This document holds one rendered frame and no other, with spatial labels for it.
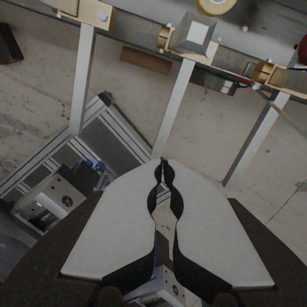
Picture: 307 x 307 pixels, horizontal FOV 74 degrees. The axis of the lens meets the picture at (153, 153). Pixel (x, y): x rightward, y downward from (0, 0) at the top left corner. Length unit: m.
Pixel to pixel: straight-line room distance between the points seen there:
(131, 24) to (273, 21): 0.44
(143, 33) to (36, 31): 0.99
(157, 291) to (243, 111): 1.19
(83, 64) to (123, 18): 0.19
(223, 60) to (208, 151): 0.98
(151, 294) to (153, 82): 1.13
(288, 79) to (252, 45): 0.33
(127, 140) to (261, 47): 0.83
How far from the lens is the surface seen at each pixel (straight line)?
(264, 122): 0.61
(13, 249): 0.64
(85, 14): 0.57
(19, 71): 1.66
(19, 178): 1.74
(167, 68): 1.31
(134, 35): 0.69
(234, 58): 0.72
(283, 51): 0.86
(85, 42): 0.58
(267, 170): 1.82
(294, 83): 0.50
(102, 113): 1.25
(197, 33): 0.25
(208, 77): 0.70
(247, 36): 0.81
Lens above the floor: 1.38
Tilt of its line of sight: 63 degrees down
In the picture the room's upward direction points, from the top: 176 degrees counter-clockwise
